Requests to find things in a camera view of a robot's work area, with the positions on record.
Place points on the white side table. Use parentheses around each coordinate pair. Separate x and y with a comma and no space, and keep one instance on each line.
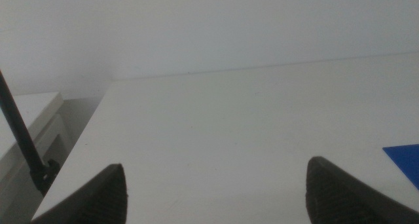
(23,125)

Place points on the blue rectangular mat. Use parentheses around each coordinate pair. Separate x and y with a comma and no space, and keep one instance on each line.
(407,160)

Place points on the black clamped pole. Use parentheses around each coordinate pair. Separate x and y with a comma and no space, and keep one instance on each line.
(19,132)

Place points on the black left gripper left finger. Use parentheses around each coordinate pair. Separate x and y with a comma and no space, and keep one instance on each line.
(98,201)

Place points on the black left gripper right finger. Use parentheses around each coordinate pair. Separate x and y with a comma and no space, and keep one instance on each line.
(340,201)

